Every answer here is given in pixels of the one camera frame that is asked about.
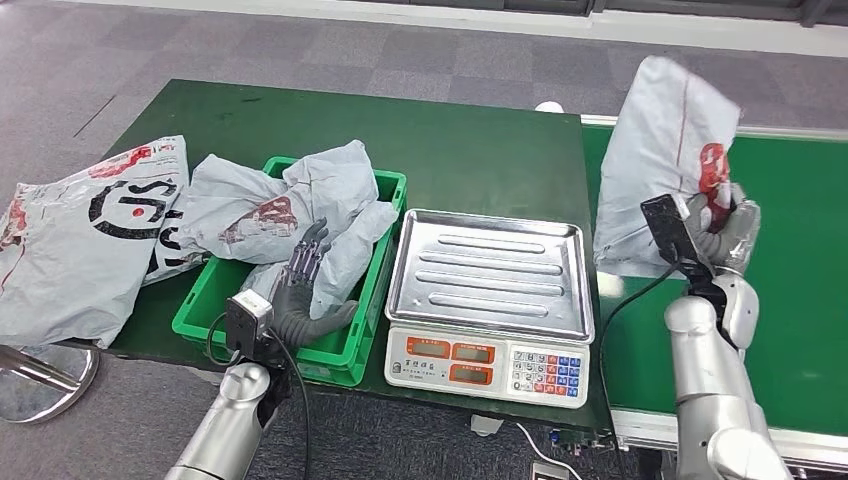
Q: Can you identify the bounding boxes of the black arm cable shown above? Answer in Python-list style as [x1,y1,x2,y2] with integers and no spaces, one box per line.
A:
[598,261,684,465]
[205,312,313,480]

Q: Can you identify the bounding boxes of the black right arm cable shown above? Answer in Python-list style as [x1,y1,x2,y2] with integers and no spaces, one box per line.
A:
[598,261,684,465]

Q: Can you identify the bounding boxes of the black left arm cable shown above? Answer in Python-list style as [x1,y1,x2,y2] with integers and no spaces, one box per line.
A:
[205,312,313,480]

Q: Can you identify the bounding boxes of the white table foot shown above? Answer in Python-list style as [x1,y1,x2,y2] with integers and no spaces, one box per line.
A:
[470,413,506,439]

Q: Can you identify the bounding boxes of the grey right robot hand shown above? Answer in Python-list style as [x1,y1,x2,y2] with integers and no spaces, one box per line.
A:
[685,184,763,276]

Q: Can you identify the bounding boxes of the round chrome stand base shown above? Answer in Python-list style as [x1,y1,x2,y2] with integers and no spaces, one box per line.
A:
[0,344,101,425]

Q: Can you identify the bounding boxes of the green conveyor belt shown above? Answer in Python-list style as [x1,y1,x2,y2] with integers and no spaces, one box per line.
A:
[581,114,848,465]

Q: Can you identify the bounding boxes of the grey parcel bag red line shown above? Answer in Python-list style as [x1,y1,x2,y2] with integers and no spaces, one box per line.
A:
[592,54,742,280]

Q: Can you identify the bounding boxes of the large grey logo mailer bag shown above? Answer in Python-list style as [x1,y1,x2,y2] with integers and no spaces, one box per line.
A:
[0,175,183,350]

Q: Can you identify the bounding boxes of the conveyor connector block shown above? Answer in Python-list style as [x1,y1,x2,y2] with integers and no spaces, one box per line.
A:
[548,427,594,455]

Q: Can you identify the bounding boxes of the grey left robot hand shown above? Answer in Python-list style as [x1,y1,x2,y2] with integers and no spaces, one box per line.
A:
[271,217,360,347]

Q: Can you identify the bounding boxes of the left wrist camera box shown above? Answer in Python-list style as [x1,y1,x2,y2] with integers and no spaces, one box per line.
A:
[225,289,274,356]

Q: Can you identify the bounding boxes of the grey parcel bag red print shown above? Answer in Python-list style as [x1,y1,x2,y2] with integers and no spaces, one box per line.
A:
[177,139,382,266]

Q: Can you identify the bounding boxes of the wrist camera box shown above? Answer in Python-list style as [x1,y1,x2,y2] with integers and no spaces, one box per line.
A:
[225,289,274,356]
[639,193,700,266]

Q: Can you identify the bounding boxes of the white printed mailer bag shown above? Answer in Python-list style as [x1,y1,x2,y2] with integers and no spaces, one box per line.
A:
[87,135,207,286]

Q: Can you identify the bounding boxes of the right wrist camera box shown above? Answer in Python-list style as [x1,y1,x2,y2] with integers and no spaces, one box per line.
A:
[639,193,700,266]

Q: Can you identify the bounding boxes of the white power cable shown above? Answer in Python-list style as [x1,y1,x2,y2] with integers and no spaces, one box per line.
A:
[515,421,581,480]

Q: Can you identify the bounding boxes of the green plastic crate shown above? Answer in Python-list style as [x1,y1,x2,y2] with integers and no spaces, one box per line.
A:
[170,155,409,389]

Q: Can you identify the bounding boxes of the white scale with steel tray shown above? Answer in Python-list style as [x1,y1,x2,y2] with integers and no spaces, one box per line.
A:
[384,208,596,410]

